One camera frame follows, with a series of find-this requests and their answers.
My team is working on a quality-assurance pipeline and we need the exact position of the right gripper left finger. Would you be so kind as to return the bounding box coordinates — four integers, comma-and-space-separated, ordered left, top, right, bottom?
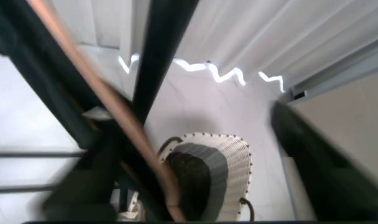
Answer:
42, 133, 124, 222

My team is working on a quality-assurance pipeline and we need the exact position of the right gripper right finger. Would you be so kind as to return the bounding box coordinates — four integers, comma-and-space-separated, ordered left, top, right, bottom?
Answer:
271, 101, 378, 222

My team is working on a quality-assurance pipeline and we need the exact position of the cream printed garment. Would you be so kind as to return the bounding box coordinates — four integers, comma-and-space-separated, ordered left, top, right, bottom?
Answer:
116, 190, 146, 222

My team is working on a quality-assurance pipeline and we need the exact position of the pink clothes hanger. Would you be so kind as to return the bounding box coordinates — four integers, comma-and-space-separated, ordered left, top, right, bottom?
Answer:
25, 0, 187, 222

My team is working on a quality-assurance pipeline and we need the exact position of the black garment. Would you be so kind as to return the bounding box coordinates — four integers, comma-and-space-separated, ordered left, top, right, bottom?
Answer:
0, 0, 174, 222

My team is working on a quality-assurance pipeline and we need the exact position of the white laundry basket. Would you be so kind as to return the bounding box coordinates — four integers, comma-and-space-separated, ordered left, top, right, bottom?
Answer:
156, 132, 255, 222

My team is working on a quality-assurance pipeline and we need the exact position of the black clothes rack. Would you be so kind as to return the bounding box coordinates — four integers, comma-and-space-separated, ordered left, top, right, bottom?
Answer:
0, 0, 201, 195

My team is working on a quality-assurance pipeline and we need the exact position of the white curtain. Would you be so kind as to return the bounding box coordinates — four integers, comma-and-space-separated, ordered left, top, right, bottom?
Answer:
52, 0, 378, 91

